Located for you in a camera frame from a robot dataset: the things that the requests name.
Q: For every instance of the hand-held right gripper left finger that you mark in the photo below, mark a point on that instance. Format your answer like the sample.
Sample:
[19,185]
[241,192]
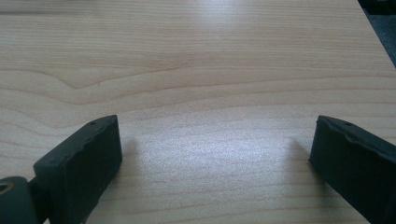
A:
[77,168]

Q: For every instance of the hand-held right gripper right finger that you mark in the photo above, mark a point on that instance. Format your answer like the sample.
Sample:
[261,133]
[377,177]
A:
[355,165]

